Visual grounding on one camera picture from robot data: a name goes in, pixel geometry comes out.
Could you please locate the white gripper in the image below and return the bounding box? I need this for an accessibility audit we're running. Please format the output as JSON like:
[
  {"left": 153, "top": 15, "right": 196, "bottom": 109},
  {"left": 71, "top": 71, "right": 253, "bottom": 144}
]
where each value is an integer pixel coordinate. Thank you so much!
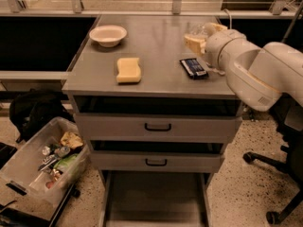
[{"left": 184, "top": 23, "right": 246, "bottom": 67}]

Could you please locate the clear plastic water bottle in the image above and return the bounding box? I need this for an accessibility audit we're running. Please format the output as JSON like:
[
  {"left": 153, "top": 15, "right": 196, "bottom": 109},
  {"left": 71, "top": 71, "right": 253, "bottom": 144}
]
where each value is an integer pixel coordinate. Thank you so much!
[{"left": 184, "top": 24, "right": 214, "bottom": 40}]

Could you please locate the grey drawer cabinet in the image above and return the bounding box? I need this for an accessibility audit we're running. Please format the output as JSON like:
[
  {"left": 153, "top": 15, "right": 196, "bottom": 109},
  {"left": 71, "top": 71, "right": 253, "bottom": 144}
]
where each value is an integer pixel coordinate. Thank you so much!
[{"left": 62, "top": 14, "right": 250, "bottom": 227}]

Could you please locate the top grey drawer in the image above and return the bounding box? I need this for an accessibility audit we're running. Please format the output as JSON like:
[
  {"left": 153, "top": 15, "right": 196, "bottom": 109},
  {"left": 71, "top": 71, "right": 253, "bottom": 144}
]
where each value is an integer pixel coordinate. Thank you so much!
[{"left": 75, "top": 113, "right": 241, "bottom": 143}]

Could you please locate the middle grey drawer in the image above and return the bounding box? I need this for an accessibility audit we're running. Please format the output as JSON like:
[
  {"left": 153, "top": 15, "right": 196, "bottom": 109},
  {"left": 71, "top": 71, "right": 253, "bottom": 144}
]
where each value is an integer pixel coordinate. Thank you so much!
[{"left": 90, "top": 150, "right": 224, "bottom": 173}]

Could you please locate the bottom open grey drawer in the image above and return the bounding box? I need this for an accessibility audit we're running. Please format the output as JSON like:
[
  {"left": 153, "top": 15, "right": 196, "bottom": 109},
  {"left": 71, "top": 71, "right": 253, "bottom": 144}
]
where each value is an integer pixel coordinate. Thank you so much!
[{"left": 98, "top": 171, "right": 212, "bottom": 227}]

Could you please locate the dark blue snack packet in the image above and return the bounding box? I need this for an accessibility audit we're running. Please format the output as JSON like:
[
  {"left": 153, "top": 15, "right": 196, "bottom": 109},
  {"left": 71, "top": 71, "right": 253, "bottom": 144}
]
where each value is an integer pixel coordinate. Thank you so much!
[{"left": 179, "top": 58, "right": 208, "bottom": 79}]

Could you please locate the yellow sponge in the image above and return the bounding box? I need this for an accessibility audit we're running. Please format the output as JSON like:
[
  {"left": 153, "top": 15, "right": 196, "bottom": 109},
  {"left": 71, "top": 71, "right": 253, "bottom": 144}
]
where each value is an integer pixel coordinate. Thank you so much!
[{"left": 116, "top": 58, "right": 141, "bottom": 83}]

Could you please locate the metal support rod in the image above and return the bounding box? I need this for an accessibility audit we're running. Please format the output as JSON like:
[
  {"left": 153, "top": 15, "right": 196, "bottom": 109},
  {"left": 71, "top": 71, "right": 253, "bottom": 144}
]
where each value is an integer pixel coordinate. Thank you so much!
[{"left": 281, "top": 0, "right": 303, "bottom": 44}]

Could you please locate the white ceramic bowl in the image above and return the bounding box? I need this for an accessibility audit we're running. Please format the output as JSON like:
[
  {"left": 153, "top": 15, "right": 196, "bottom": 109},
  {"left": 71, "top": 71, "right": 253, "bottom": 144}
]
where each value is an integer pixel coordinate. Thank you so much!
[{"left": 89, "top": 26, "right": 127, "bottom": 48}]

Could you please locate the black office chair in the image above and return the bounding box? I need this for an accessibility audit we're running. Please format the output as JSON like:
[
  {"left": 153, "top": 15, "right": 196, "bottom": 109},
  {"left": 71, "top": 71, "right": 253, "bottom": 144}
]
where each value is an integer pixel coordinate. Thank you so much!
[{"left": 242, "top": 94, "right": 303, "bottom": 224}]

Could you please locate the crumpled yellow chip bag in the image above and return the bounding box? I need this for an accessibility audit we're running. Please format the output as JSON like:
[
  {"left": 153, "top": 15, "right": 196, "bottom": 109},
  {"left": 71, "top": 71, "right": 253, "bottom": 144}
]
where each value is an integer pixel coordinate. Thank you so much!
[{"left": 60, "top": 131, "right": 83, "bottom": 149}]

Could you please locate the black backpack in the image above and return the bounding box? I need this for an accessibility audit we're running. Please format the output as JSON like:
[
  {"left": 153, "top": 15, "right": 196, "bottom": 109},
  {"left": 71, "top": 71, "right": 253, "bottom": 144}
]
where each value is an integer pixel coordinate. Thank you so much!
[{"left": 9, "top": 90, "right": 74, "bottom": 143}]

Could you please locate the green snack bag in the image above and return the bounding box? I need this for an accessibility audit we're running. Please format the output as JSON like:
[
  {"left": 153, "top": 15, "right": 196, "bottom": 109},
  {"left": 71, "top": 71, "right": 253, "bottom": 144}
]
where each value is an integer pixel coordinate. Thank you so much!
[{"left": 54, "top": 153, "right": 78, "bottom": 172}]

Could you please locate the clear plastic storage bin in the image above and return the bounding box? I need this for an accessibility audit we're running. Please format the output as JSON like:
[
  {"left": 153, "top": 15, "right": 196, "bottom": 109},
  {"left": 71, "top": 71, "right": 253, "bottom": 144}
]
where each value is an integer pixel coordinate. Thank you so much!
[{"left": 0, "top": 117, "right": 89, "bottom": 206}]

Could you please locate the white cable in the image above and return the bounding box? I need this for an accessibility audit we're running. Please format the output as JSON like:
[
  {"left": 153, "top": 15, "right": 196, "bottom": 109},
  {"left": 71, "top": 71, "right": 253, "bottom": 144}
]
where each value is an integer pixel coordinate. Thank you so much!
[{"left": 223, "top": 8, "right": 233, "bottom": 30}]

